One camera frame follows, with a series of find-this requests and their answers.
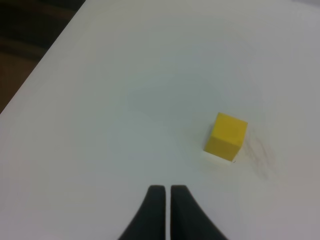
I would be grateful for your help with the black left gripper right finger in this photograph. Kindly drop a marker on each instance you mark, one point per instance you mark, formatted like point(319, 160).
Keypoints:
point(187, 220)

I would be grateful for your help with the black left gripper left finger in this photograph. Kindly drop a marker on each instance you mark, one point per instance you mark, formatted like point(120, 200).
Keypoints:
point(149, 222)

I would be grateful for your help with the yellow cube block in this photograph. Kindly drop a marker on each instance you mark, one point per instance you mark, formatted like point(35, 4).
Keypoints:
point(227, 137)

